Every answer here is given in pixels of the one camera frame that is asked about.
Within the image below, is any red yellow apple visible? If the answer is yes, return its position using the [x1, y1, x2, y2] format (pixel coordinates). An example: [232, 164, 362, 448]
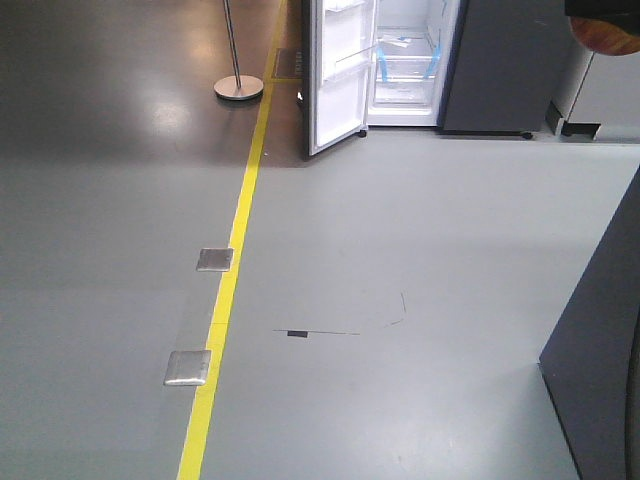
[569, 17, 639, 56]

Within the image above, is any fridge door with bins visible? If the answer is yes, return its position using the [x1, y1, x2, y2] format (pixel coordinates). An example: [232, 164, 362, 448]
[301, 0, 377, 157]

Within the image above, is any steel floor plate far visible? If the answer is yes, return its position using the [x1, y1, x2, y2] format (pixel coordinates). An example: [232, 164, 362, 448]
[196, 248, 234, 272]

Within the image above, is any steel floor plate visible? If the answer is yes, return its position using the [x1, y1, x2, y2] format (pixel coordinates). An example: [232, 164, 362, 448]
[196, 248, 234, 272]
[163, 350, 211, 386]

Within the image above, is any steel floor plate near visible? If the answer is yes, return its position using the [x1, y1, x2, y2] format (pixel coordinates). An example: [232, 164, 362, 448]
[163, 350, 211, 386]

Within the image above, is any white paper packet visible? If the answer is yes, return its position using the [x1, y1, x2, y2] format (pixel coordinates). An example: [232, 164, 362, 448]
[379, 33, 425, 49]

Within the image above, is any grey speckled kitchen counter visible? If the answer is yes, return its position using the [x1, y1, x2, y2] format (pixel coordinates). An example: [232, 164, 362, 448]
[539, 177, 639, 479]

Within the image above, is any silver stanchion post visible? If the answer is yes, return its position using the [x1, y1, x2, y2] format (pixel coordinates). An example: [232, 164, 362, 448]
[214, 0, 264, 101]

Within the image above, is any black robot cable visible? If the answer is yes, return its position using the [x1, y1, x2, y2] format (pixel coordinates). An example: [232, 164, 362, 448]
[624, 324, 640, 480]

